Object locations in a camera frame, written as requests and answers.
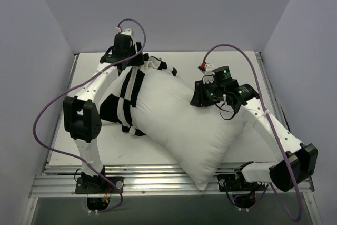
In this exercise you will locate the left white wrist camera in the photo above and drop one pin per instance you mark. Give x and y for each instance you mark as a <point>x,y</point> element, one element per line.
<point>127,31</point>

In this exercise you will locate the white pillow insert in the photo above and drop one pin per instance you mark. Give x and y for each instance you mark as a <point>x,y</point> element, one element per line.
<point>197,138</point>

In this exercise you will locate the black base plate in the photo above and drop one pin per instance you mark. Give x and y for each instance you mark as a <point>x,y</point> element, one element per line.
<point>232,183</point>
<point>99,185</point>

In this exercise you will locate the aluminium front rail frame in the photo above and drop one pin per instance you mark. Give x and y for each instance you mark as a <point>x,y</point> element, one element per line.
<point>152,194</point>

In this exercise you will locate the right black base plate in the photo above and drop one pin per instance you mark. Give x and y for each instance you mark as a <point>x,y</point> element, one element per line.
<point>232,183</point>

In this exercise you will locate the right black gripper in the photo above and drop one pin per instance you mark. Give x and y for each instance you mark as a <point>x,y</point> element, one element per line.
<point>196,94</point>

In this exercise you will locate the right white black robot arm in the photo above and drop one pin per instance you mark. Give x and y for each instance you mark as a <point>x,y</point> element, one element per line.
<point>295,161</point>

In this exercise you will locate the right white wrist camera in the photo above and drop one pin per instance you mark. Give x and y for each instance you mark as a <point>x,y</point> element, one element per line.
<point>206,68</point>

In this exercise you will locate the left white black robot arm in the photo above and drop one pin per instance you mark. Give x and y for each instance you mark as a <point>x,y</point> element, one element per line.
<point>81,114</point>

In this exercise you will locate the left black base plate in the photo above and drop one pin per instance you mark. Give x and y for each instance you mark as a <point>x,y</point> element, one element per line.
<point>99,185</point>

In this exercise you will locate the black white checkered pillowcase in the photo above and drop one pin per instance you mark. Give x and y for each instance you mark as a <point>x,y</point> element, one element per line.
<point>117,107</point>

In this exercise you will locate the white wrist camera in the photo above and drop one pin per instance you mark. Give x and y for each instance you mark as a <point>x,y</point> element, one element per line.
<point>127,31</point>
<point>206,68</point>

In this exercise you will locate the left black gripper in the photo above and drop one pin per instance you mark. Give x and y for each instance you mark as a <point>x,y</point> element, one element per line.
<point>139,51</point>

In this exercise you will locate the right aluminium side rail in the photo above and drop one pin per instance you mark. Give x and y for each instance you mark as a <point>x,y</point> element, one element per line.
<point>275,105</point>

